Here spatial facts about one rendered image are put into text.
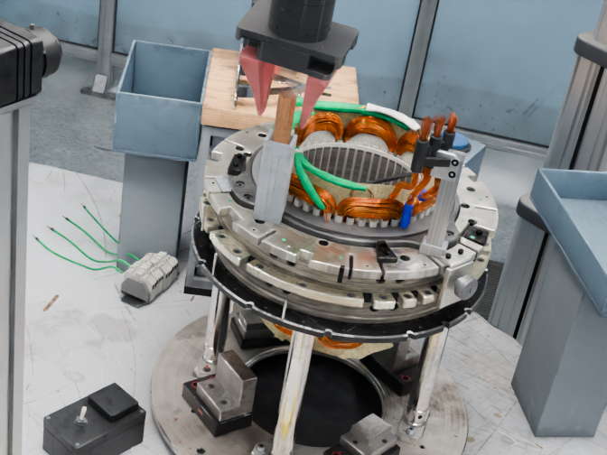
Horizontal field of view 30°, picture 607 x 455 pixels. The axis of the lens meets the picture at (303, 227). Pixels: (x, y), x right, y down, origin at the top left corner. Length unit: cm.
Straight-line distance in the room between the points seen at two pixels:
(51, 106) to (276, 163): 266
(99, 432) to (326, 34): 51
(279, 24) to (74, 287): 64
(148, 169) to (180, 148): 7
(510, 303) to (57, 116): 222
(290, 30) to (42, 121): 265
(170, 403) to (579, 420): 50
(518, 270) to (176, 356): 55
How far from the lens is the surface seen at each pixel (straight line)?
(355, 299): 111
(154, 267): 154
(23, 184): 78
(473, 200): 125
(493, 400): 149
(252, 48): 106
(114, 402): 129
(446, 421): 140
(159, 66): 159
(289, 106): 108
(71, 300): 153
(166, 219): 154
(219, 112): 141
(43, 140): 353
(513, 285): 171
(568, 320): 136
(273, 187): 112
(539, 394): 144
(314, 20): 102
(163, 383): 138
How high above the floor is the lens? 169
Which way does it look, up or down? 32 degrees down
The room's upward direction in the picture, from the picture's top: 10 degrees clockwise
